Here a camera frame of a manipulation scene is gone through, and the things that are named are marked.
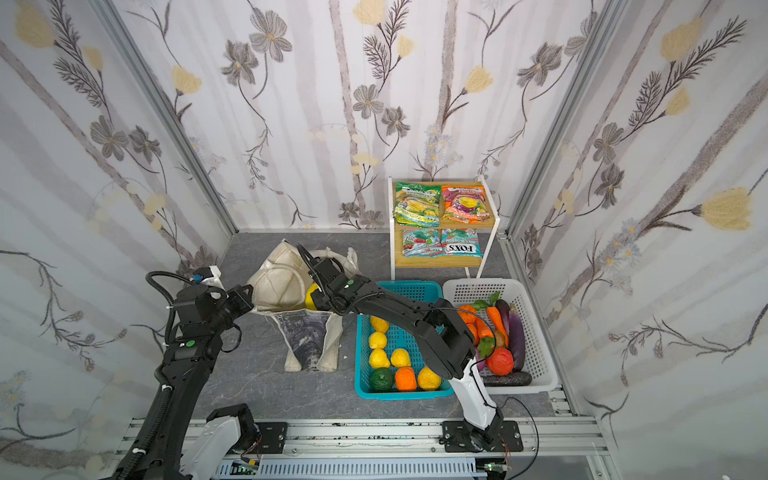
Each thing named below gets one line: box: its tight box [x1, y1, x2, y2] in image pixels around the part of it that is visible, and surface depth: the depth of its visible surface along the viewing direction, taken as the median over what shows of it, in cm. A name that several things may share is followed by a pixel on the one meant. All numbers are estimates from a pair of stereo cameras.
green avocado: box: [369, 368, 395, 393], surface depth 81 cm
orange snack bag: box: [442, 185, 491, 224], surface depth 79 cm
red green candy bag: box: [402, 228, 442, 258], surface depth 95 cm
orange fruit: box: [395, 366, 417, 391], surface depth 80 cm
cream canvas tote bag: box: [248, 239, 361, 372], surface depth 84 cm
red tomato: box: [486, 347, 515, 376], surface depth 82 cm
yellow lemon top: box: [370, 316, 390, 333], surface depth 92 cm
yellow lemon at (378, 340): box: [369, 331, 387, 350], surface depth 88 cm
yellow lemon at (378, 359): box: [369, 348, 391, 369], surface depth 85 cm
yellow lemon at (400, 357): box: [390, 348, 411, 368], surface depth 85 cm
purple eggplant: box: [495, 299, 526, 372], surface depth 91 cm
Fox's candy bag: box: [441, 228, 483, 258], surface depth 95 cm
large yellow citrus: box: [417, 366, 442, 391], surface depth 80 cm
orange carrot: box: [486, 306, 509, 348], surface depth 95 cm
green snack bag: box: [394, 182, 441, 228], surface depth 79 cm
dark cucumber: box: [481, 371, 533, 387], surface depth 82 cm
